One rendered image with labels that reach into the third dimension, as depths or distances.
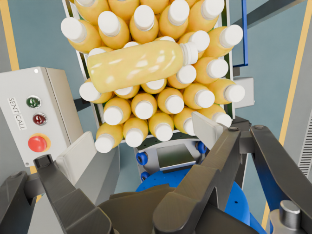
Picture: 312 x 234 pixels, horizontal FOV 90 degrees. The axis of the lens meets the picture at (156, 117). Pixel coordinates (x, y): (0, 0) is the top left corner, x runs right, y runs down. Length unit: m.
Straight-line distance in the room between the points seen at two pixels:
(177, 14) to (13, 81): 0.34
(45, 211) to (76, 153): 0.83
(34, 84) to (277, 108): 1.90
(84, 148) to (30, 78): 0.24
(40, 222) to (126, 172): 0.93
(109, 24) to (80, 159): 0.26
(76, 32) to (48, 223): 0.78
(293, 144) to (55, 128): 2.14
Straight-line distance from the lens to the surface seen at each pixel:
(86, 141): 0.20
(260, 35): 1.80
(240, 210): 0.42
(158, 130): 0.36
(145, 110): 0.34
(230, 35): 0.39
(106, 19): 0.36
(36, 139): 0.40
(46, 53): 1.65
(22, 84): 0.41
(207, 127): 0.16
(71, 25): 0.38
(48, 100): 0.38
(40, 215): 0.98
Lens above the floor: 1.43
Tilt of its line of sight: 76 degrees down
